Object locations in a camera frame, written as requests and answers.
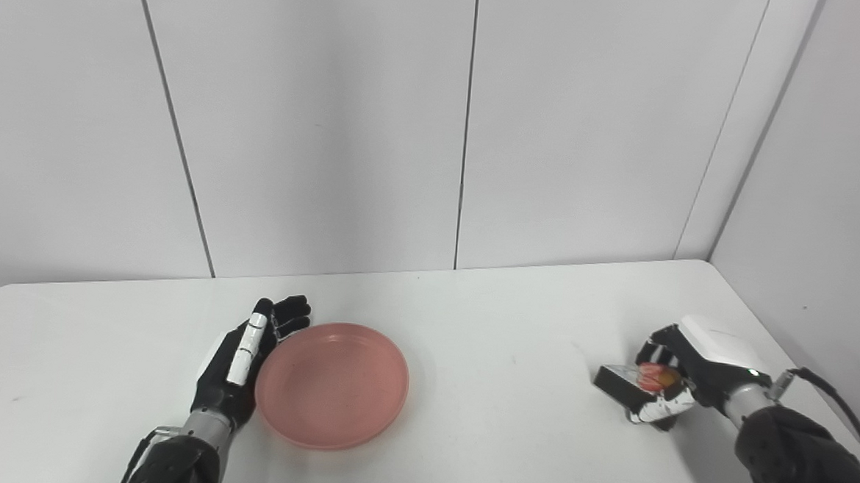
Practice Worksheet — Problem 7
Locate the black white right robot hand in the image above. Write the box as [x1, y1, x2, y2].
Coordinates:
[623, 312, 776, 438]

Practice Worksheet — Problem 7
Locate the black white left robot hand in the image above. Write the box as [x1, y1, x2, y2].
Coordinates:
[190, 290, 314, 434]

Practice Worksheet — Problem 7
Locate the chocolate cake slice with fruit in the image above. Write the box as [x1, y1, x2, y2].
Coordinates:
[592, 359, 682, 417]

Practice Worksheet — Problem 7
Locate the pink round plate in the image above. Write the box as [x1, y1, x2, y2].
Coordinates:
[252, 318, 413, 456]

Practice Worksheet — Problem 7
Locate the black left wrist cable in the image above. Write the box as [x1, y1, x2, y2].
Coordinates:
[118, 424, 185, 483]

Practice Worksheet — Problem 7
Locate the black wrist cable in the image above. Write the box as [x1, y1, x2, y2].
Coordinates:
[765, 366, 860, 483]
[118, 424, 185, 483]

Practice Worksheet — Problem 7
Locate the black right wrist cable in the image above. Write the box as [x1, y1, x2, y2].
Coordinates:
[765, 366, 860, 483]

